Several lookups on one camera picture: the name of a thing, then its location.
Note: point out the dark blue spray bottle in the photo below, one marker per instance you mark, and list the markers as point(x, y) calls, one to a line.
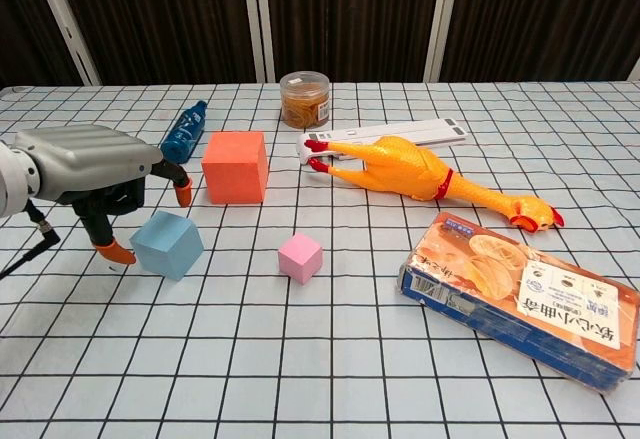
point(190, 124)

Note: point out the checkered white tablecloth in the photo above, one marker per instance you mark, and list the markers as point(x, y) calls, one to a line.
point(320, 359)

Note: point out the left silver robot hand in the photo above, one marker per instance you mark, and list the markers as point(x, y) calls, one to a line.
point(85, 164)

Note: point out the orange biscuit box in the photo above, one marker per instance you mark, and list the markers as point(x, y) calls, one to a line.
point(500, 279)

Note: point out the yellow rubber chicken toy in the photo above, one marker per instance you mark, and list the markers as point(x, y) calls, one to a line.
point(400, 164)

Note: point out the white partition frame post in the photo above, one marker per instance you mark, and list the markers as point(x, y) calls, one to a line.
point(442, 19)
point(65, 21)
point(253, 19)
point(636, 71)

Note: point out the clear jar of rubber bands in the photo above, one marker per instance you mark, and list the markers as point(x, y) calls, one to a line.
point(305, 104)

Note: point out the small pink foam cube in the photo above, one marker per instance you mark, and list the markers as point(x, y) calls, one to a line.
point(297, 259)

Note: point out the medium blue foam cube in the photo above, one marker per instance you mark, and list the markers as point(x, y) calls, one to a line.
point(165, 249)

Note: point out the large orange foam cube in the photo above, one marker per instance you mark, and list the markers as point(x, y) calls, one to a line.
point(232, 179)

